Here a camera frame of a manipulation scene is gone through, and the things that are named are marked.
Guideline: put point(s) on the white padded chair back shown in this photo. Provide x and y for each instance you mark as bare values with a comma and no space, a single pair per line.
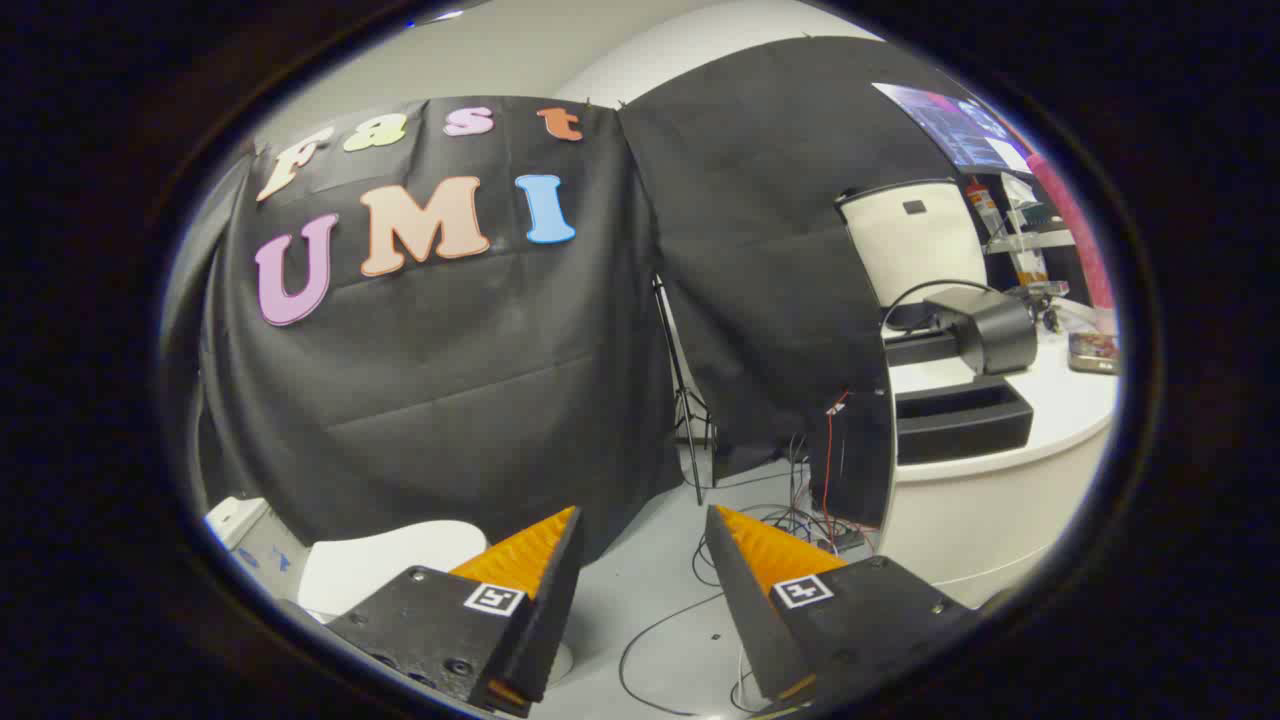
910,250

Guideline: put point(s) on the white toilet lid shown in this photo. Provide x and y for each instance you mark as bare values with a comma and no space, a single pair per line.
380,565

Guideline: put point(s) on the white round counter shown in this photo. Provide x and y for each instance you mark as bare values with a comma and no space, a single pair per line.
1000,500

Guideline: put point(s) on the bottle with red cap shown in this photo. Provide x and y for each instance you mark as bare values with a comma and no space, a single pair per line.
985,210

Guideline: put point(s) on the black desktop device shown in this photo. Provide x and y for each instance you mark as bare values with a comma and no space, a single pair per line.
990,335

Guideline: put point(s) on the printed tin box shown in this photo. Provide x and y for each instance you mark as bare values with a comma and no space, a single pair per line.
1092,352

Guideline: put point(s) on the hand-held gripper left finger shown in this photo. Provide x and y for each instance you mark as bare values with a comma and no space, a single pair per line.
555,600

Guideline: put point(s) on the black open tray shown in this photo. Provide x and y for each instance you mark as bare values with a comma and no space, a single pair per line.
960,430

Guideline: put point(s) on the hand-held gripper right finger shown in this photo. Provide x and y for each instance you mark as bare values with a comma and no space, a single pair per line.
745,610

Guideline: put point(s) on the black floor box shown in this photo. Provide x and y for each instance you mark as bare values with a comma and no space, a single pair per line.
855,470

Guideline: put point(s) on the black backdrop cloth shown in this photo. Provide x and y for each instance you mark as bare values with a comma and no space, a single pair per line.
195,330
450,380
760,250

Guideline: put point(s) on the wall monitor screen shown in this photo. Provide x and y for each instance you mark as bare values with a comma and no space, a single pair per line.
950,125

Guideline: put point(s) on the black tripod stand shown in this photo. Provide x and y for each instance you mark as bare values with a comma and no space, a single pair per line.
679,400

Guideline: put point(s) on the clear acrylic rack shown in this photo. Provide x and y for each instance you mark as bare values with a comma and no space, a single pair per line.
1030,240

